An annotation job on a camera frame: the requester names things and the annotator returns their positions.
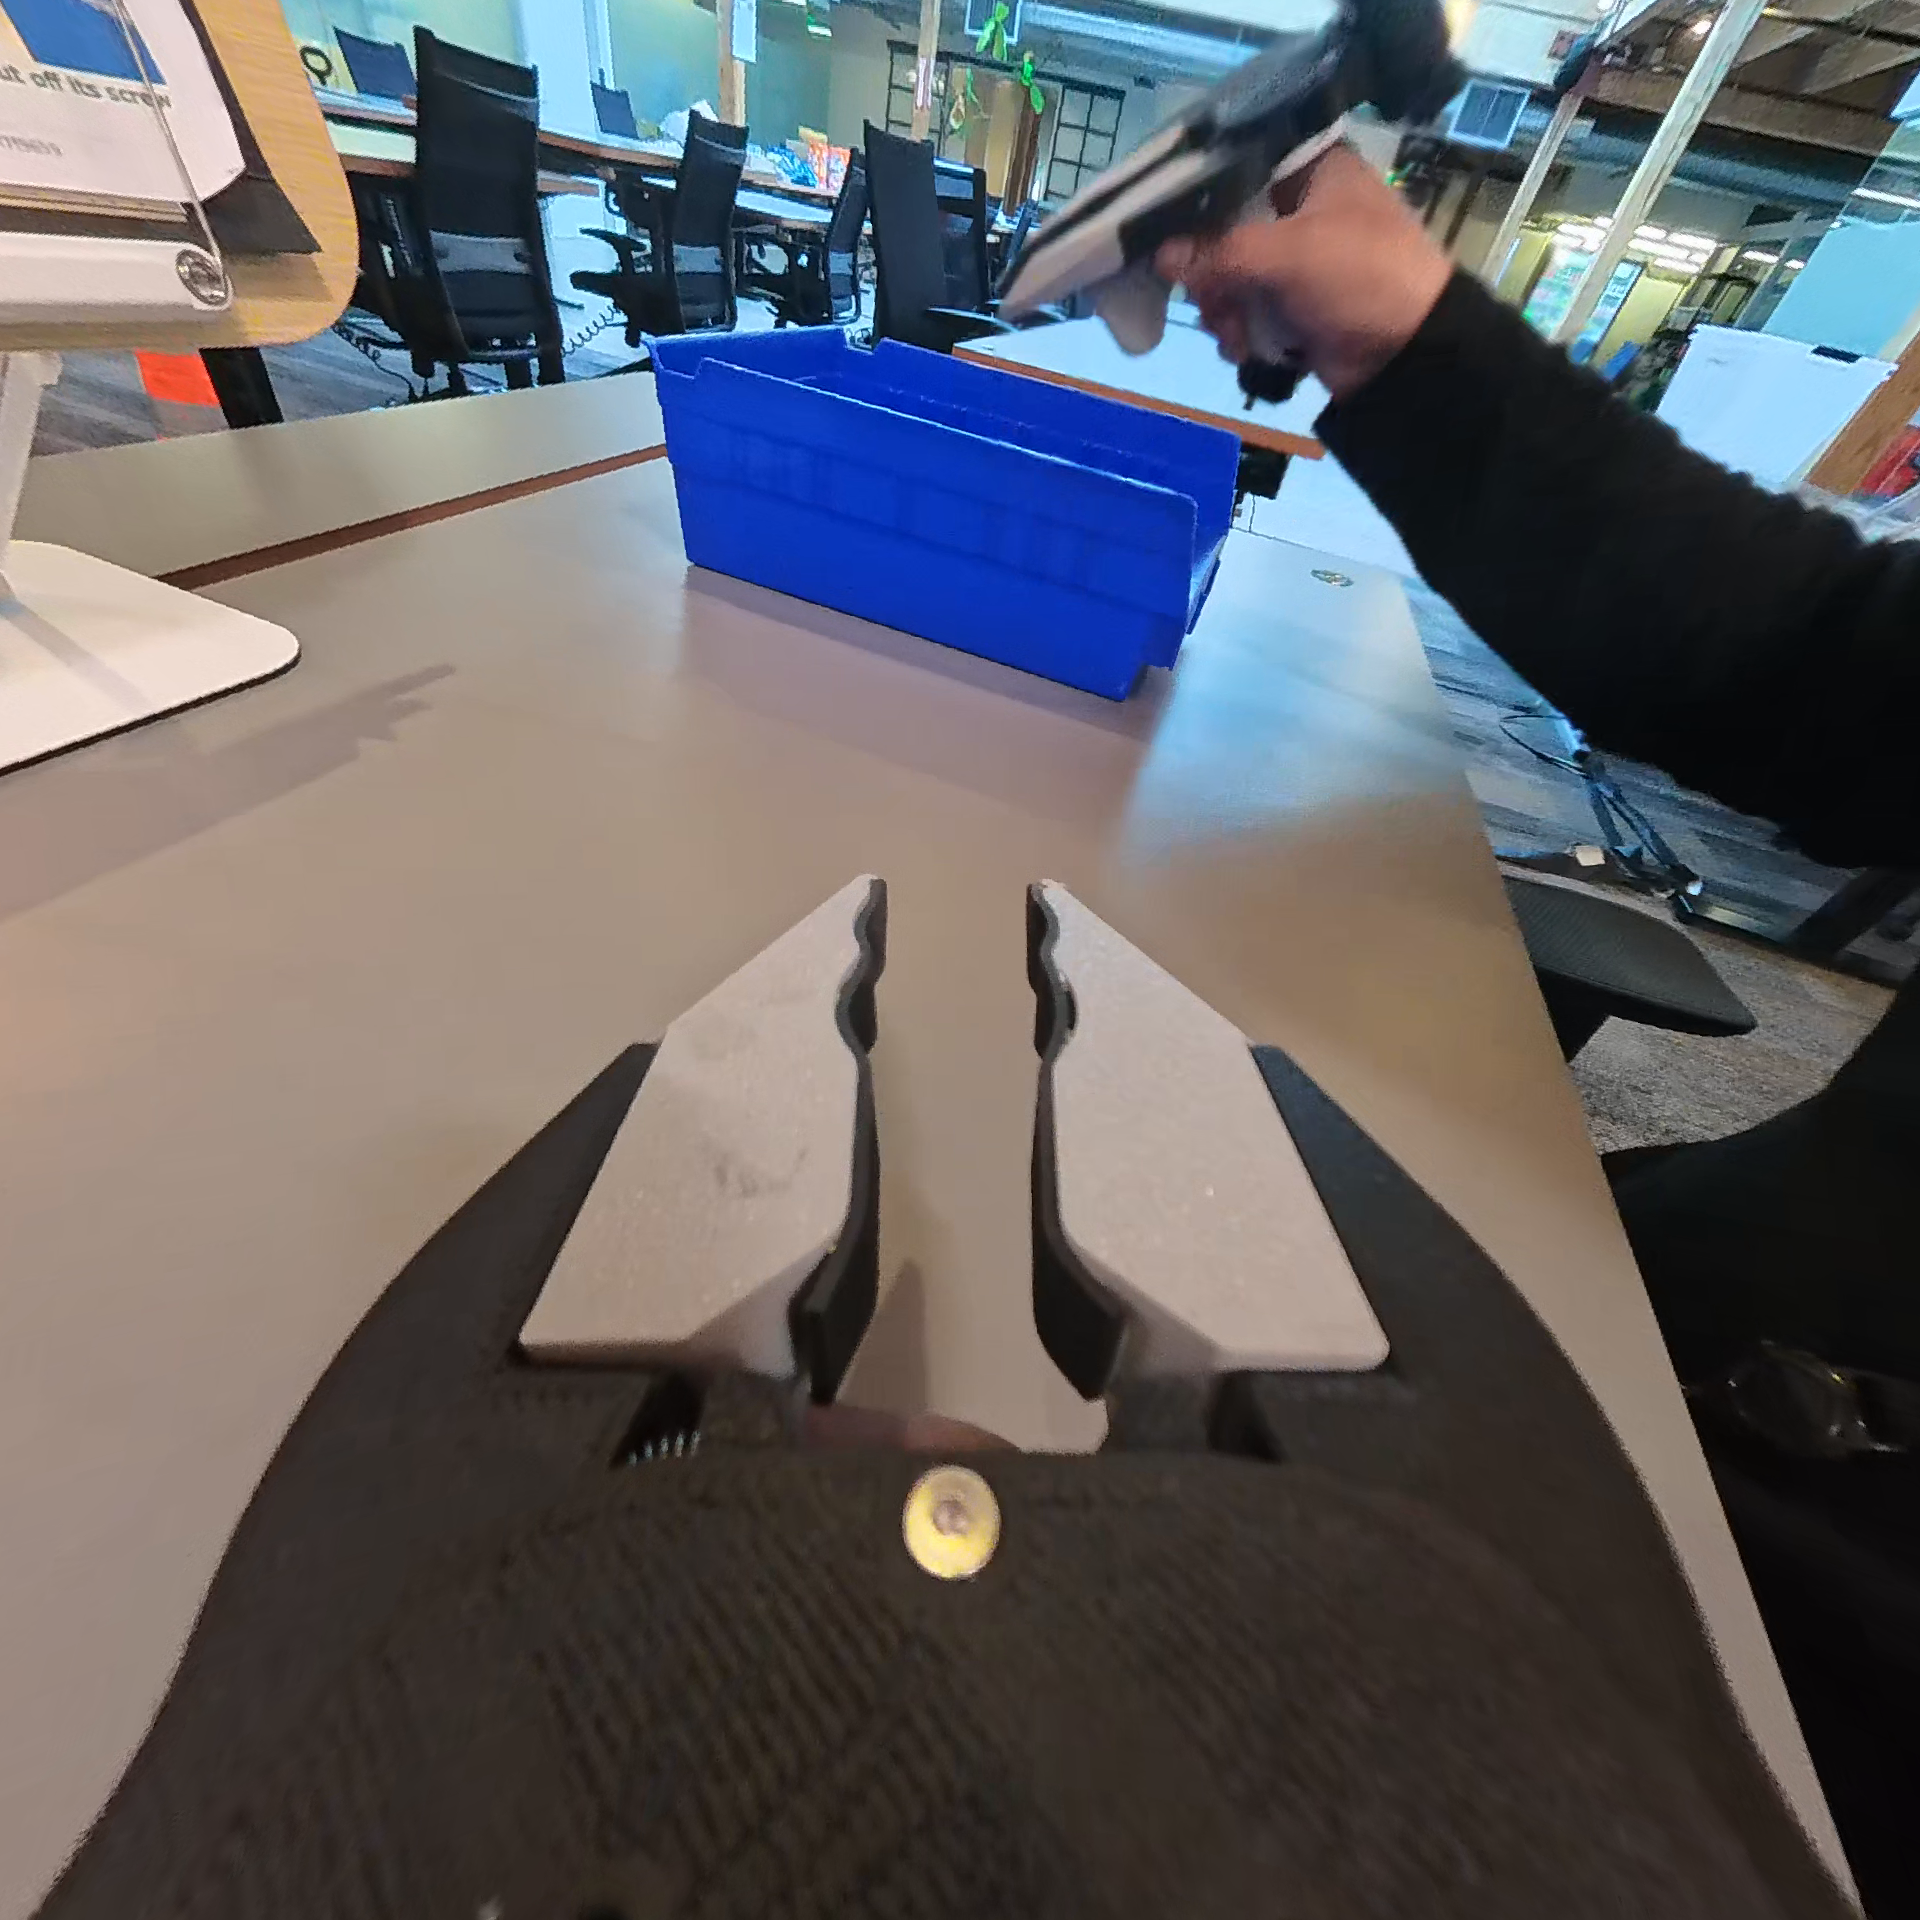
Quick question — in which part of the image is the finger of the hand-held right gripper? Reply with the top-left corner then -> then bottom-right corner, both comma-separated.
998,121 -> 1230,326
1183,15 -> 1354,169

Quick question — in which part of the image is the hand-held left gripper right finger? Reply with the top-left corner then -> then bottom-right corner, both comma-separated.
1025,880 -> 1390,1405

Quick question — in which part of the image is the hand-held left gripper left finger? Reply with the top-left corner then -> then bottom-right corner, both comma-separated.
518,873 -> 886,1406

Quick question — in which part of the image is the person's right forearm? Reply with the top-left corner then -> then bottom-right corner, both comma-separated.
1313,265 -> 1920,876

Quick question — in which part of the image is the person's right hand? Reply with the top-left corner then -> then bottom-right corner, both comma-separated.
1156,140 -> 1451,400

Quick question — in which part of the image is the white table with wooden edge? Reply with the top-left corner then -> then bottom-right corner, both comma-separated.
953,305 -> 1331,459

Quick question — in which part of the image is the black office chair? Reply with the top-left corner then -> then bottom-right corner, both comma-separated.
401,24 -> 572,396
575,111 -> 750,352
863,121 -> 1011,356
749,150 -> 874,334

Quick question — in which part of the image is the blue plastic bin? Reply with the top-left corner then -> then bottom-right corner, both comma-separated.
647,324 -> 1244,704

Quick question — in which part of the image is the black mesh chair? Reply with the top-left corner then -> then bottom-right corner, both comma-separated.
1496,860 -> 1759,1061

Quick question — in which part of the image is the long office desk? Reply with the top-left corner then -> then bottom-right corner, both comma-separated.
321,86 -> 846,215

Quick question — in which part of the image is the white board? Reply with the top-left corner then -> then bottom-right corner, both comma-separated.
1655,321 -> 1904,493

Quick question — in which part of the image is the person's dark clothed body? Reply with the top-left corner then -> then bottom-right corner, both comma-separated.
1597,971 -> 1920,1920

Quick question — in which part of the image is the white display stand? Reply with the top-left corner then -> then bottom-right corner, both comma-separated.
0,349 -> 303,776

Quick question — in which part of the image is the wooden display board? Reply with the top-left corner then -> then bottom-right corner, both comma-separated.
0,0 -> 364,359

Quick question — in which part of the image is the clear sign holder with paper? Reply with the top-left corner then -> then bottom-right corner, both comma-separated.
0,0 -> 248,205

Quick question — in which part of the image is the white slanted post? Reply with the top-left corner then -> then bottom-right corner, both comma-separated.
1553,0 -> 1776,349

